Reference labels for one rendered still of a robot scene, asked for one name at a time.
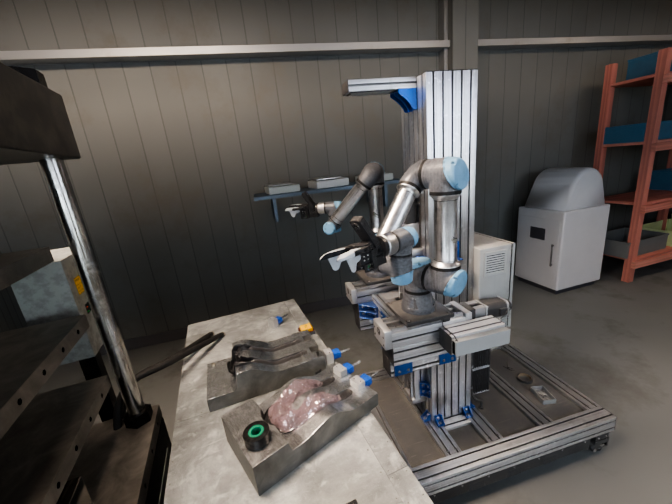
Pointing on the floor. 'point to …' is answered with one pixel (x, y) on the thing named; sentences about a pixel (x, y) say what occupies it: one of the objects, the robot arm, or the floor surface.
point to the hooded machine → (562, 230)
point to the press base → (159, 467)
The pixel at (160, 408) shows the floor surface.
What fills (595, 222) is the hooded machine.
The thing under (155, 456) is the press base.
